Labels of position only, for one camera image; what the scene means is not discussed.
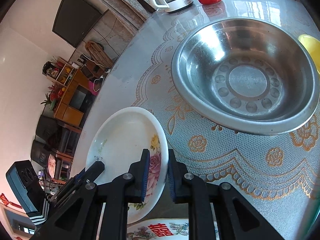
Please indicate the wooden shelf cabinet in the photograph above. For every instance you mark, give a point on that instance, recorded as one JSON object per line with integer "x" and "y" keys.
{"x": 73, "y": 88}

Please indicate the stainless steel bowl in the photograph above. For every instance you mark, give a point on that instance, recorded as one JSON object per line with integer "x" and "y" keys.
{"x": 247, "y": 75}

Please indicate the wooden folding chair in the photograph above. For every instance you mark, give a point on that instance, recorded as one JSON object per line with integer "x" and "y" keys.
{"x": 97, "y": 53}

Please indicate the wall mounted black television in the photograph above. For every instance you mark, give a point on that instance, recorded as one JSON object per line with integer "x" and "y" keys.
{"x": 74, "y": 19}

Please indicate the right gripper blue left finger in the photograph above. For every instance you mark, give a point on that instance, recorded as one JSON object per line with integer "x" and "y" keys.
{"x": 146, "y": 159}

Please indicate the small white floral plate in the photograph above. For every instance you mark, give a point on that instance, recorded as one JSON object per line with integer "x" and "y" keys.
{"x": 119, "y": 142}

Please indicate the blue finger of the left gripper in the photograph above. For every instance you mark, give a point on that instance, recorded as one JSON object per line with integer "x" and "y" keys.
{"x": 70, "y": 188}

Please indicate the large oval patterned plate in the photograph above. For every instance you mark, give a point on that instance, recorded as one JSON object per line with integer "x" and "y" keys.
{"x": 164, "y": 228}

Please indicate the yellow plastic bowl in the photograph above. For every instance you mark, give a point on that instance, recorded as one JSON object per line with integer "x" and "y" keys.
{"x": 312, "y": 45}

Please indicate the left beige curtain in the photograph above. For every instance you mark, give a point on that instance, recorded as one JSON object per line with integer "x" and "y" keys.
{"x": 120, "y": 2}

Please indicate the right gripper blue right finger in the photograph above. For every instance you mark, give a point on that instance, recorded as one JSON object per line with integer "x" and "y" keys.
{"x": 172, "y": 175}

